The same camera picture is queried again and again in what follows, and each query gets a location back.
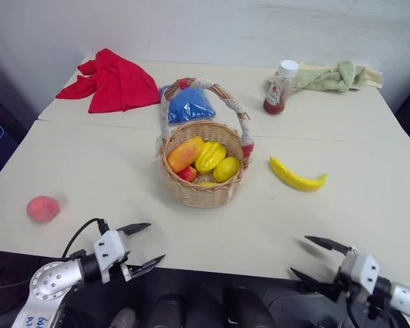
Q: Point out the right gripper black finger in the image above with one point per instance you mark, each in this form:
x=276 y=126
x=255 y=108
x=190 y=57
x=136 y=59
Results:
x=328 y=243
x=311 y=280

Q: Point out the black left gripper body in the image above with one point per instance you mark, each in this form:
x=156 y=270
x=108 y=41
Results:
x=115 y=270

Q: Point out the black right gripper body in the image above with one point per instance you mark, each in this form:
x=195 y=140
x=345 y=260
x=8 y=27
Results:
x=336 y=288

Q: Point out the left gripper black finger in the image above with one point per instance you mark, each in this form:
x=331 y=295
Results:
x=136 y=227
x=147 y=266

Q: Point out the small yellow fruit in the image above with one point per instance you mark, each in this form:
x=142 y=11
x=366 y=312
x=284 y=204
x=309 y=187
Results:
x=208 y=184

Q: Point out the grey rounded shape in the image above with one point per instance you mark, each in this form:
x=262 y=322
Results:
x=123 y=318

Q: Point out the dark rounded shape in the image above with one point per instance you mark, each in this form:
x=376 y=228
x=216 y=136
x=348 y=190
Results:
x=169 y=311

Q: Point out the yellow banana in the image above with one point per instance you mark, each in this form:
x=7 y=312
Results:
x=294 y=179

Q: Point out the red apple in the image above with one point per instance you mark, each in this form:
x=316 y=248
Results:
x=188 y=173

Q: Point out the orange yellow mango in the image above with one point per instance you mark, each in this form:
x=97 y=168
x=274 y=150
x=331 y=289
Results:
x=184 y=153

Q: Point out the pink peach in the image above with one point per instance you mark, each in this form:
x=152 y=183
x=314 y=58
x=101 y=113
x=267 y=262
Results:
x=42 y=209

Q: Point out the yellow starfruit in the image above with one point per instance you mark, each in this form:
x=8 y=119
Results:
x=210 y=157

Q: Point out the yellow lemon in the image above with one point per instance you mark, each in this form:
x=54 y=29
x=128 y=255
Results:
x=226 y=169

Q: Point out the blue plastic bag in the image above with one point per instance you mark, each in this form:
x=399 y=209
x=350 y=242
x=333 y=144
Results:
x=191 y=106

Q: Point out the red cloth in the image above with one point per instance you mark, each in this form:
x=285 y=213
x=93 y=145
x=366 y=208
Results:
x=116 y=82

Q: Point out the ketchup bottle with white cap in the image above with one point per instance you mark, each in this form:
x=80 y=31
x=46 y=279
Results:
x=276 y=92

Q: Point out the light green towel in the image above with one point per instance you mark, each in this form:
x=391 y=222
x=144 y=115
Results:
x=328 y=80

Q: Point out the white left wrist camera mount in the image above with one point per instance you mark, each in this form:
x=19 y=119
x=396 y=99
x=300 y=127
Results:
x=110 y=247

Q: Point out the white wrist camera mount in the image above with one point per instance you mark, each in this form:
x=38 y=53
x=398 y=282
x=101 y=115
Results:
x=360 y=270
x=110 y=247

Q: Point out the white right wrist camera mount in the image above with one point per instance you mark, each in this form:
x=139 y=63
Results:
x=360 y=270

